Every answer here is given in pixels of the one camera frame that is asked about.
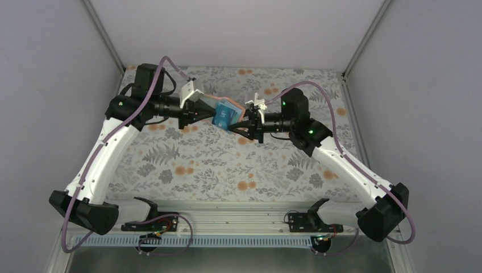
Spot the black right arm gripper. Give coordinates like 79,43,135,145
228,108,294,143

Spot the pink leather card holder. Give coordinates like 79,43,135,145
200,94,246,131

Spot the blue credit card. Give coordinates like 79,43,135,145
212,99,243,131

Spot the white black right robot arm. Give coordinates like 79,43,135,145
245,88,409,242

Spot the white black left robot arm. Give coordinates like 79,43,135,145
49,64,243,235

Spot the floral patterned table mat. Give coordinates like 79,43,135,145
107,67,358,202

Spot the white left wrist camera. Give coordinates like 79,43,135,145
179,78,204,109

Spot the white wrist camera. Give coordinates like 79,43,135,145
244,92,268,114
179,78,204,109

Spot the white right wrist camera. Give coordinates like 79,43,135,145
244,92,268,114

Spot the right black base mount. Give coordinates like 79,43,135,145
283,198,344,254

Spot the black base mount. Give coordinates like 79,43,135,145
283,198,344,254
120,197,180,253

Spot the aluminium frame post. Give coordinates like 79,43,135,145
342,0,392,81
80,0,126,73

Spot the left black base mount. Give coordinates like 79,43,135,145
120,197,180,253

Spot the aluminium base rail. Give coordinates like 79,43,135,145
62,201,400,250

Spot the left aluminium frame post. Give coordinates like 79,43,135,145
80,0,126,73

